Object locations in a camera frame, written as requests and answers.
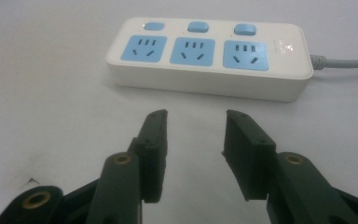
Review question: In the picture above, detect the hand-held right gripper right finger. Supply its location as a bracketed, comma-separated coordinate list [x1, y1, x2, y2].
[221, 108, 358, 224]

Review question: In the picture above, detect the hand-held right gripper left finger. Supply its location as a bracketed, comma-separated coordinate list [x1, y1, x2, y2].
[86, 108, 169, 224]

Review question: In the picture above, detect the white and blue power strip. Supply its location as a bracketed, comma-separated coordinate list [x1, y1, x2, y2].
[105, 16, 314, 103]

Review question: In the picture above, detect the grey power strip cable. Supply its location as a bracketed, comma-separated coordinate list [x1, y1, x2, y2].
[310, 54, 358, 71]

